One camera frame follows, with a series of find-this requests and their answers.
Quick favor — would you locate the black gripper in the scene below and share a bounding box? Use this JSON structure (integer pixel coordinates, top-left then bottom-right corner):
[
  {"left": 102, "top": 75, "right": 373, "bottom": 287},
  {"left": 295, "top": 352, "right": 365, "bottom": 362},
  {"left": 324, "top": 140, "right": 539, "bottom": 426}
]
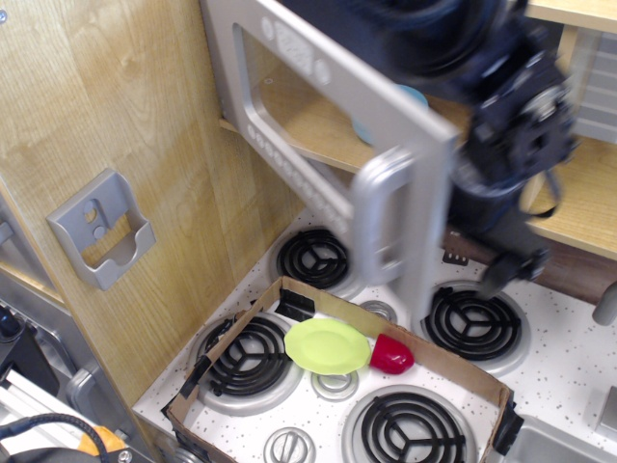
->
[{"left": 448, "top": 187, "right": 550, "bottom": 299}]

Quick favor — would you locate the grey toy microwave door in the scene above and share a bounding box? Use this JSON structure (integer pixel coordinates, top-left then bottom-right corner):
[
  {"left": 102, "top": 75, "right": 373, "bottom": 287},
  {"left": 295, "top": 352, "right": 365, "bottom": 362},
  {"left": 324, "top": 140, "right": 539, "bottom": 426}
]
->
[{"left": 201, "top": 1, "right": 458, "bottom": 320}]

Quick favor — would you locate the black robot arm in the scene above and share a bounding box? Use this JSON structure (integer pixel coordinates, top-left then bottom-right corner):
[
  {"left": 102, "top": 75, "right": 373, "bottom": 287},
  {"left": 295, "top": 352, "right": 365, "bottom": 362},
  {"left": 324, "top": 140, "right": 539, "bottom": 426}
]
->
[{"left": 287, "top": 1, "right": 577, "bottom": 298}]

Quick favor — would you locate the hanging small spatula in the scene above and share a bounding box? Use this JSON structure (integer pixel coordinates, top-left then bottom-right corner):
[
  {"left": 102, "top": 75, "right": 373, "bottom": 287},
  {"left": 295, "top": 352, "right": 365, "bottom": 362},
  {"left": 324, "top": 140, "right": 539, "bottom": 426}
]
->
[{"left": 442, "top": 249, "right": 469, "bottom": 266}]

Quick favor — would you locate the back right stove burner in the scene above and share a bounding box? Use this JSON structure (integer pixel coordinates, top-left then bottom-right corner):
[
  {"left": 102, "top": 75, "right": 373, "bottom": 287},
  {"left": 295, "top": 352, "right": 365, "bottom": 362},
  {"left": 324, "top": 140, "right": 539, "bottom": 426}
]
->
[{"left": 419, "top": 280, "right": 531, "bottom": 376}]

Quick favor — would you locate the stove burner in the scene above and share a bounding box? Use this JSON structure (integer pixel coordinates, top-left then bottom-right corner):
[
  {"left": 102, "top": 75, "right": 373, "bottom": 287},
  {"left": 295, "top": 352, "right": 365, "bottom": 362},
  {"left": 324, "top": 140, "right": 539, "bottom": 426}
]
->
[
  {"left": 267, "top": 227, "right": 364, "bottom": 299},
  {"left": 419, "top": 280, "right": 531, "bottom": 376},
  {"left": 341, "top": 385, "right": 479, "bottom": 463},
  {"left": 198, "top": 313, "right": 303, "bottom": 417}
]

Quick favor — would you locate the grey faucet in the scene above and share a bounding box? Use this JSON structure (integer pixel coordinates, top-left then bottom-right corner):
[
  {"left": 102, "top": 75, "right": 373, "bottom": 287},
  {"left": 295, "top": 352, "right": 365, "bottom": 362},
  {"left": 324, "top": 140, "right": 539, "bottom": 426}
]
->
[{"left": 592, "top": 283, "right": 617, "bottom": 326}]

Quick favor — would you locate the grey middle stove knob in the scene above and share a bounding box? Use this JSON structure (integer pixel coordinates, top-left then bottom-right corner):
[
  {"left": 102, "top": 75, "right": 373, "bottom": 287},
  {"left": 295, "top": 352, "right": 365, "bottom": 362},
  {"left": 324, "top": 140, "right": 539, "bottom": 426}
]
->
[{"left": 361, "top": 300, "right": 398, "bottom": 324}]

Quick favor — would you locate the grey stove knob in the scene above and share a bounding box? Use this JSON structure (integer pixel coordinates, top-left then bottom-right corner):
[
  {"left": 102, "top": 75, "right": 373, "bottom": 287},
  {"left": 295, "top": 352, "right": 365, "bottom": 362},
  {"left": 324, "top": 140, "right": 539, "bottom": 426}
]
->
[
  {"left": 361, "top": 300, "right": 398, "bottom": 324},
  {"left": 311, "top": 371, "right": 360, "bottom": 402},
  {"left": 263, "top": 427, "right": 316, "bottom": 463}
]

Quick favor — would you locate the red plastic cup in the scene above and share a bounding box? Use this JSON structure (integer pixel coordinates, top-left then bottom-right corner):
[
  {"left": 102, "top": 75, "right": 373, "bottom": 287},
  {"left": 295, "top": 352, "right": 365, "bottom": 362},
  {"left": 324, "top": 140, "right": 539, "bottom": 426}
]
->
[{"left": 369, "top": 334, "right": 416, "bottom": 375}]

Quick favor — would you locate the steel sink basin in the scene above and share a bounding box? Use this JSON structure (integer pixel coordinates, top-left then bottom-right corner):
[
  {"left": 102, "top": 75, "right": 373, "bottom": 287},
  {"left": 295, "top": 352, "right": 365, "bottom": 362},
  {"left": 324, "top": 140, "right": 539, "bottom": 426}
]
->
[{"left": 502, "top": 415, "right": 616, "bottom": 463}]

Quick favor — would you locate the front right stove burner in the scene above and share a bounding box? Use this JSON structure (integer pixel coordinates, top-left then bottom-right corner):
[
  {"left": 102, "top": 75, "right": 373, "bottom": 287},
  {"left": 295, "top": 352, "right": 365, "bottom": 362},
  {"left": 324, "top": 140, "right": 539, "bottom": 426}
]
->
[{"left": 341, "top": 385, "right": 479, "bottom": 463}]

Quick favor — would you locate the back left stove burner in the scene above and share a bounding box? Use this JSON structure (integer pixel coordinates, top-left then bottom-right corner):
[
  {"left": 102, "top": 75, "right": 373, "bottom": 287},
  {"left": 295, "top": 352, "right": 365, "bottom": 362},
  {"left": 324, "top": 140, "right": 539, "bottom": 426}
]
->
[{"left": 267, "top": 227, "right": 364, "bottom": 299}]

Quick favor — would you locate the green plastic plate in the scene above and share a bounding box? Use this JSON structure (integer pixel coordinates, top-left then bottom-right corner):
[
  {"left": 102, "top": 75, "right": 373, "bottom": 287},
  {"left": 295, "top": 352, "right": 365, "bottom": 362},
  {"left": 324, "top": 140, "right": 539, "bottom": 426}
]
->
[{"left": 284, "top": 318, "right": 371, "bottom": 375}]

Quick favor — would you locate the blue plastic bowl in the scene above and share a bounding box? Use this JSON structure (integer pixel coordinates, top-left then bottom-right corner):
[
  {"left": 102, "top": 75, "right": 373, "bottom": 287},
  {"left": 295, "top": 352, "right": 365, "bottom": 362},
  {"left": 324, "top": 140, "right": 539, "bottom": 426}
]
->
[{"left": 351, "top": 84, "right": 429, "bottom": 146}]

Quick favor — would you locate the grey centre stove knob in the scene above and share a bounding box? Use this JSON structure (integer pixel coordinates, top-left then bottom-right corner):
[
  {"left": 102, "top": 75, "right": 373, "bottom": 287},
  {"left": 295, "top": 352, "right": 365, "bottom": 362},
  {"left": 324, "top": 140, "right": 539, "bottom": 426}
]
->
[{"left": 311, "top": 371, "right": 360, "bottom": 402}]

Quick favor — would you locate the front left stove burner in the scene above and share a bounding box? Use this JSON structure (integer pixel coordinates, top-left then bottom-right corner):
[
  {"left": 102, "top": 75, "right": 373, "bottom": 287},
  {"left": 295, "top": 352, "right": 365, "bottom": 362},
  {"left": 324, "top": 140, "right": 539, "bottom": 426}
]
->
[{"left": 198, "top": 313, "right": 303, "bottom": 417}]

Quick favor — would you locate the grey front stove knob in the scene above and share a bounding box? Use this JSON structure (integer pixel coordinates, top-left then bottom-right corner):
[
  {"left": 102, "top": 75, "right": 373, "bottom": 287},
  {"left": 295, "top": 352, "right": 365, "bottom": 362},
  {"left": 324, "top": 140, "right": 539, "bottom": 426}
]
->
[{"left": 263, "top": 427, "right": 316, "bottom": 463}]

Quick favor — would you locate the orange object bottom left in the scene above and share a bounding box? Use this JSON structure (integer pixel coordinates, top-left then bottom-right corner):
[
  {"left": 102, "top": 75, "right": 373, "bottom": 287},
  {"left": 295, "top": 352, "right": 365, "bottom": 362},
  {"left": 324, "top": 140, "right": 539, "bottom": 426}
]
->
[{"left": 77, "top": 425, "right": 126, "bottom": 456}]

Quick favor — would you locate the brown cardboard frame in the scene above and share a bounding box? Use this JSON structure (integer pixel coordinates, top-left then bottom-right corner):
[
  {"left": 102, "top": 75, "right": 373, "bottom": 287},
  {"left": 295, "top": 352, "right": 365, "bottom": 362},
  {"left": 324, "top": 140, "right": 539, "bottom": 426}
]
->
[{"left": 164, "top": 277, "right": 514, "bottom": 462}]

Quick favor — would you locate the grey wall phone holder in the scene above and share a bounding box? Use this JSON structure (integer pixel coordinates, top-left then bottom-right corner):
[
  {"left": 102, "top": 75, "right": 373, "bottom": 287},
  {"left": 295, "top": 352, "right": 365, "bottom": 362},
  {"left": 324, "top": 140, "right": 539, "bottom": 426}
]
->
[{"left": 46, "top": 169, "right": 156, "bottom": 290}]

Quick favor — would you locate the grey oven door handle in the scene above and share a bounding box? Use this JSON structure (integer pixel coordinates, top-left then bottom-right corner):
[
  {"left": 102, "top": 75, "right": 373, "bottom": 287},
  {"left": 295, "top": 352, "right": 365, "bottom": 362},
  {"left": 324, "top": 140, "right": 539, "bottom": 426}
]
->
[{"left": 66, "top": 368, "right": 100, "bottom": 421}]

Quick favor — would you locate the black braided cable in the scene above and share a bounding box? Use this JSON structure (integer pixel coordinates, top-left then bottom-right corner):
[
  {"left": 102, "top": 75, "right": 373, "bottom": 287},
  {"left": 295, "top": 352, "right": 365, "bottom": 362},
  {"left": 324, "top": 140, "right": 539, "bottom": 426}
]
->
[{"left": 0, "top": 412, "right": 110, "bottom": 463}]

